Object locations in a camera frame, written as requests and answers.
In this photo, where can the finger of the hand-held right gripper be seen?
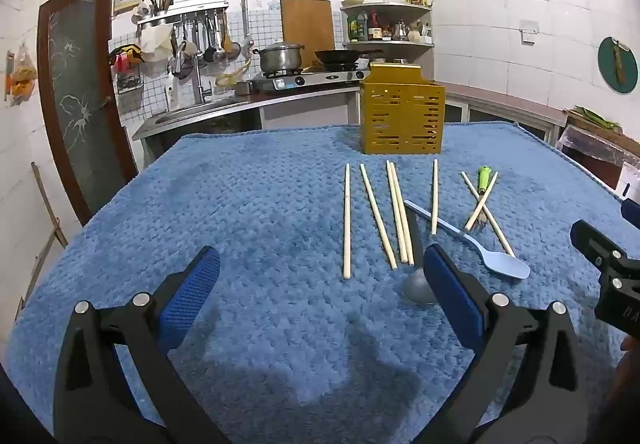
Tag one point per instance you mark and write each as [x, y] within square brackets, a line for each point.
[592, 239]
[631, 212]

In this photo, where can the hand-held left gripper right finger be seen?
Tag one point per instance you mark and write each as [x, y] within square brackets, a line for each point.
[452, 289]

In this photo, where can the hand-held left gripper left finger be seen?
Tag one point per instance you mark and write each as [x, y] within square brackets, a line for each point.
[192, 289]

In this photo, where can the grey ladle spoon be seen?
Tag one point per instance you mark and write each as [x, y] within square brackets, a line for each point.
[419, 289]

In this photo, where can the light blue plastic spoon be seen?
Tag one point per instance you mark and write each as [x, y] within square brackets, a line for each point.
[500, 260]

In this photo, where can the yellow perforated utensil holder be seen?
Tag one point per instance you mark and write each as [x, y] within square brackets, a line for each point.
[402, 117]

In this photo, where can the person's right hand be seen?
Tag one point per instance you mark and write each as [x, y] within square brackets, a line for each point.
[631, 341]

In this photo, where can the blue fluffy blanket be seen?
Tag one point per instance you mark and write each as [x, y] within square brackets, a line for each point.
[250, 249]

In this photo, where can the plastic covered box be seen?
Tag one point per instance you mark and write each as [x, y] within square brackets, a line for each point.
[595, 144]

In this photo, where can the green vegetables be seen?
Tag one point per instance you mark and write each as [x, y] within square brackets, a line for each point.
[597, 118]

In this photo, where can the green round board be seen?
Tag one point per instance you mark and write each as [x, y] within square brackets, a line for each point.
[606, 74]

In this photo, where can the wooden stick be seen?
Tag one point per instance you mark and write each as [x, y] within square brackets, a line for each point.
[47, 209]

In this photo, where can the tiled side counter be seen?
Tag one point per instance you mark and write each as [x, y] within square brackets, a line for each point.
[500, 100]

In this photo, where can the steel sink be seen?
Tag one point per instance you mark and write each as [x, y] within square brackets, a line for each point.
[200, 110]

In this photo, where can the steel kitchen counter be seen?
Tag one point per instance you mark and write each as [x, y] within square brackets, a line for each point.
[280, 102]

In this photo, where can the small steel cup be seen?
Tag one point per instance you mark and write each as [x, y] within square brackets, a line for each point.
[243, 88]

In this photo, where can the steel faucet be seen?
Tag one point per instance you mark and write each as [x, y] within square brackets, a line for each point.
[198, 77]

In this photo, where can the brown framed glass door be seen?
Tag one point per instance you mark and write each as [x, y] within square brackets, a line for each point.
[75, 99]

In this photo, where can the steel hanging ladle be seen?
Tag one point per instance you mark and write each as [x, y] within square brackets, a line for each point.
[220, 54]

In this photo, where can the black hanging ladle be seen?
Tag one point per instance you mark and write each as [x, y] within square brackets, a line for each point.
[209, 52]

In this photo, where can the gas stove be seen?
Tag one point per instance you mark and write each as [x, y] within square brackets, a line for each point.
[310, 82]

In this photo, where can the yellow and black cloth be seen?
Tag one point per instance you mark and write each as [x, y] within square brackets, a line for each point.
[125, 55]

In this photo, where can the wooden hanging spoon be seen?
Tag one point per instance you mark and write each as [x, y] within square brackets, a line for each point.
[231, 47]

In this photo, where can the steel pot with lid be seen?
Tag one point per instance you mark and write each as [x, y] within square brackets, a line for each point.
[280, 58]

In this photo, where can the white cloth bag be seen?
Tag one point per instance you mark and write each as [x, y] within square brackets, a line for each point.
[155, 42]

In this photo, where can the white corner shelf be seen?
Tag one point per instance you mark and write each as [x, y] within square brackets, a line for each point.
[395, 44]

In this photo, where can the black wok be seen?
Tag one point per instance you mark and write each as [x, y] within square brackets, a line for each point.
[339, 56]

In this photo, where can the dark sauce bottle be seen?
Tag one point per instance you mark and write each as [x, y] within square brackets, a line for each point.
[374, 27]

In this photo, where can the green bottle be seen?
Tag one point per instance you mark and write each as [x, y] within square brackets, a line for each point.
[353, 27]

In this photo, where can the wooden cutting board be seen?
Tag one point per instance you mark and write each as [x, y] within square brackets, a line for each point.
[306, 24]

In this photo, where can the ceramic bowl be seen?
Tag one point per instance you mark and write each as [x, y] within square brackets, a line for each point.
[353, 0]

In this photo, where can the white wall socket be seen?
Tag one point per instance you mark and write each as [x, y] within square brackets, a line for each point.
[529, 31]

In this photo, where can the plastic bag on wall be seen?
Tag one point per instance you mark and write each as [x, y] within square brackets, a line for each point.
[22, 77]

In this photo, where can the wall utensil rack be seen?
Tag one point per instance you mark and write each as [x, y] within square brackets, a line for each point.
[185, 14]

